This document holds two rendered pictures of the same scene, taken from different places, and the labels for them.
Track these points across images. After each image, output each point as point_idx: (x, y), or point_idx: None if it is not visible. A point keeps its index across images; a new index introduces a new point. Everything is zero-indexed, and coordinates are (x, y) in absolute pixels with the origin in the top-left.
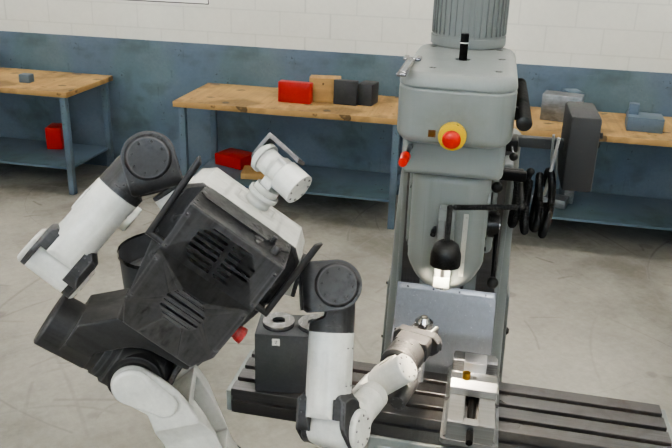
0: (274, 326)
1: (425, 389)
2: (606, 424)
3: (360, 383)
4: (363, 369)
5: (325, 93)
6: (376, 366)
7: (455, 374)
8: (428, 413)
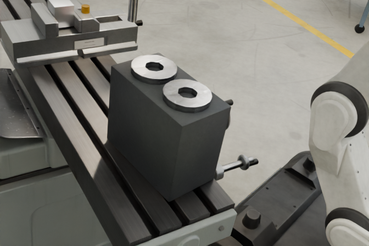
0: (205, 89)
1: (71, 73)
2: None
3: None
4: (77, 120)
5: None
6: None
7: (85, 17)
8: (107, 62)
